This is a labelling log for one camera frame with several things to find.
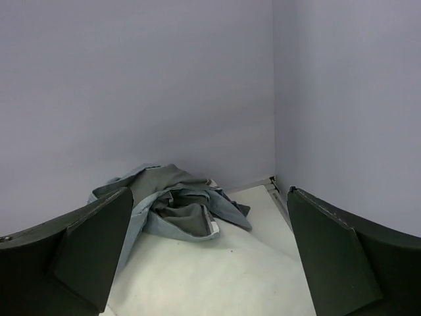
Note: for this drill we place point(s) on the aluminium table edge rail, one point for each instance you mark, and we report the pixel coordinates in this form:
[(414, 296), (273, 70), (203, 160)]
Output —
[(274, 192)]

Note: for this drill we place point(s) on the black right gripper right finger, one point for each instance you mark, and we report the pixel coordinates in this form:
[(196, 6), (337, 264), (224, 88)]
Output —
[(354, 266)]

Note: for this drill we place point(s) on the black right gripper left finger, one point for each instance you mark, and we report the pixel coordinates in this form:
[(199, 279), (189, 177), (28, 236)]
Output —
[(66, 266)]

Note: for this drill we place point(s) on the blue-grey pillowcase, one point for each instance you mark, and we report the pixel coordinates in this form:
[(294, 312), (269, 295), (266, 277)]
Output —
[(172, 203)]

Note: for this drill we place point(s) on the white pillow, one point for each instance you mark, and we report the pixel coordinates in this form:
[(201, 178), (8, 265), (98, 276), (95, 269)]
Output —
[(235, 274)]

